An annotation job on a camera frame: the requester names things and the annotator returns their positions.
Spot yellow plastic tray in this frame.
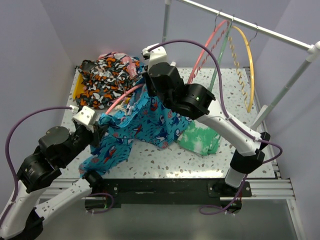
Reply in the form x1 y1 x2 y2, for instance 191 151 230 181
72 73 86 100

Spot blue shark print shorts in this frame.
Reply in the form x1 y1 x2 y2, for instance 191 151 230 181
78 85 192 176

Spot black mounting base plate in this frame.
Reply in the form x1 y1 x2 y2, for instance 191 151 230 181
74 170 253 210

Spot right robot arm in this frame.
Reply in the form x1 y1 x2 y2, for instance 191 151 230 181
144 62 270 197

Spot white clothes rack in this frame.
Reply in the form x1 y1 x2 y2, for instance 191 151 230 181
160 0 320 136

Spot pink plastic hanger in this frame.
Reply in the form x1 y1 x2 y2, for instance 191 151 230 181
105 84 144 115
187 17 230 84

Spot camouflage pattern clothes pile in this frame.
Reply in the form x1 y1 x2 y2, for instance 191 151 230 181
74 52 144 110

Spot green plastic hanger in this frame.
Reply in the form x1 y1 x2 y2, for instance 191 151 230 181
208 21 233 92

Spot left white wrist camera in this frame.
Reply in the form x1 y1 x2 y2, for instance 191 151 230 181
72 106 99 127

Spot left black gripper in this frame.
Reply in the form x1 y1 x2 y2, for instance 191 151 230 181
60 119 110 166

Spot yellow plastic hanger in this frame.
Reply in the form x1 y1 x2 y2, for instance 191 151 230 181
227 25 255 113

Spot green tie-dye shorts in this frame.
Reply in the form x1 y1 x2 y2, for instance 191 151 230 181
177 121 221 156

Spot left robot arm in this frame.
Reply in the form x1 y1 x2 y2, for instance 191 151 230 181
0 124 106 240

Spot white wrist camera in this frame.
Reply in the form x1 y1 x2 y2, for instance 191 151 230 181
142 44 168 67
72 106 99 127

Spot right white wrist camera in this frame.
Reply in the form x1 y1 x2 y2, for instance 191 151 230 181
142 44 168 67

